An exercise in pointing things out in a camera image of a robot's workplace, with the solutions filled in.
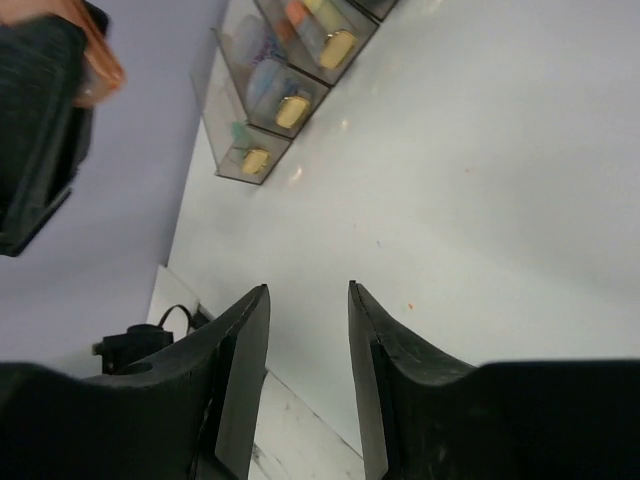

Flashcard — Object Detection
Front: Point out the orange clear clip pen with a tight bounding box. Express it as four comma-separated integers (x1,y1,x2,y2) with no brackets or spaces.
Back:
1,0,126,108

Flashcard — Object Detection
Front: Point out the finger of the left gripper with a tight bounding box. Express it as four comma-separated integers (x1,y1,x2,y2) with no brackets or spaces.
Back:
1,1,110,257

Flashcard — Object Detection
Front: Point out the orange tip marker pen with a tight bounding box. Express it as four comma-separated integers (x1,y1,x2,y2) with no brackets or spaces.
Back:
281,0,322,41

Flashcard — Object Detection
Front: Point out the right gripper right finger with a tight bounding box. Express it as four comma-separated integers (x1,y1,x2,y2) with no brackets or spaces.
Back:
348,282,639,479

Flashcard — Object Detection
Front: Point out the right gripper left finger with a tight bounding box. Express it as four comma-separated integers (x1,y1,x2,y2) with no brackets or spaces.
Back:
1,285,270,479

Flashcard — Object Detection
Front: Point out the green clear clip pen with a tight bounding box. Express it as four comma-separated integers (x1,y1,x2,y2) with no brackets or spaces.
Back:
231,121,252,150

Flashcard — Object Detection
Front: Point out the smoky clear drawer organizer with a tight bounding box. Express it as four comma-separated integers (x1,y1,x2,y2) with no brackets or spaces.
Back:
190,0,394,185

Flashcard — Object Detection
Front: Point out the small clear blue jar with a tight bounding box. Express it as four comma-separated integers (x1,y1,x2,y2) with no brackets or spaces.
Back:
245,58,299,121

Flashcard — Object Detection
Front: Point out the yellow highlighter pen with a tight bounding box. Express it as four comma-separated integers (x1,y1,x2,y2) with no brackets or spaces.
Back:
303,0,346,31

